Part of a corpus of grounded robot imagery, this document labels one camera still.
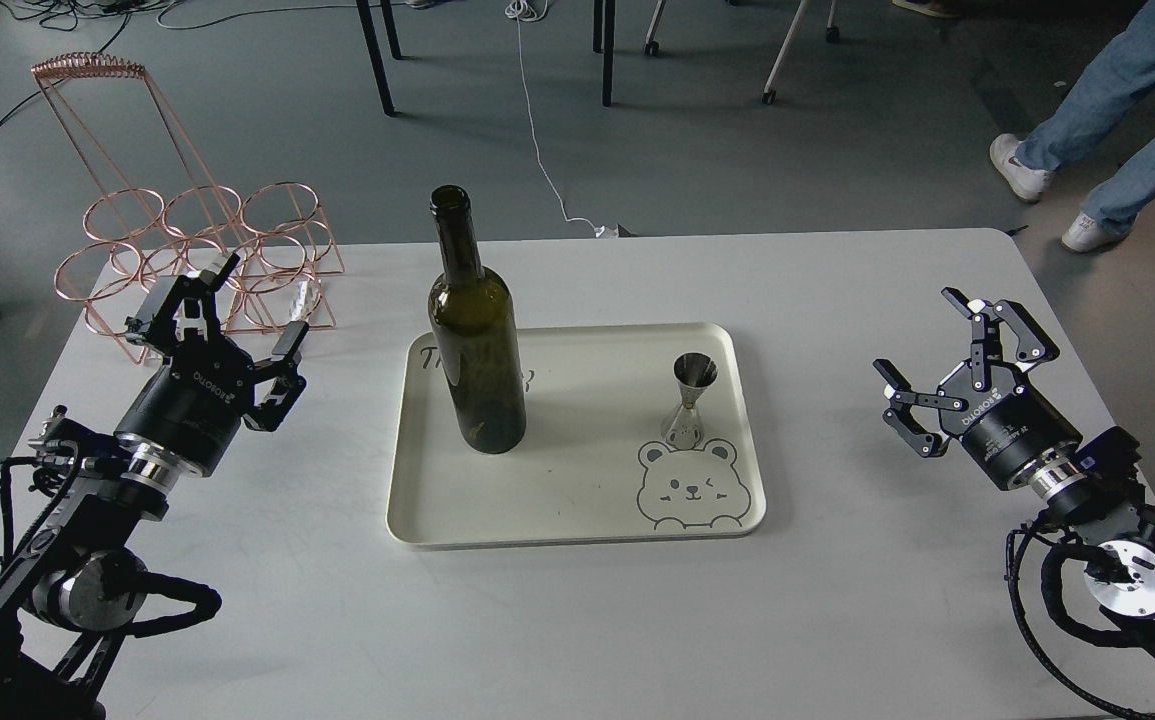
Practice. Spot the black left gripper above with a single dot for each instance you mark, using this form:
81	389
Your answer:
193	405

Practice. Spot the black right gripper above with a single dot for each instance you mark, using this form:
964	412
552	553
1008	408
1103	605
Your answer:
1006	423

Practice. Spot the dark green wine bottle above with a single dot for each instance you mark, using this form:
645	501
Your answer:
471	313

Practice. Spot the silver metal jigger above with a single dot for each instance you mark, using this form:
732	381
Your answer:
682	427

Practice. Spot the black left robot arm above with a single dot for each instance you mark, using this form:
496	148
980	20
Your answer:
71	592

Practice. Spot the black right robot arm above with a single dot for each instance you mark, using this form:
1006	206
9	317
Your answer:
1098	578

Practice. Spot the cream bear tray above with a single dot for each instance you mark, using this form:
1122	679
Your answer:
592	466

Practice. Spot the person in blue jeans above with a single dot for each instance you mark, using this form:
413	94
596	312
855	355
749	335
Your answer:
1121	75

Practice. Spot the copper wire wine rack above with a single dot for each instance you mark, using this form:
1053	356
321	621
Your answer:
161	211

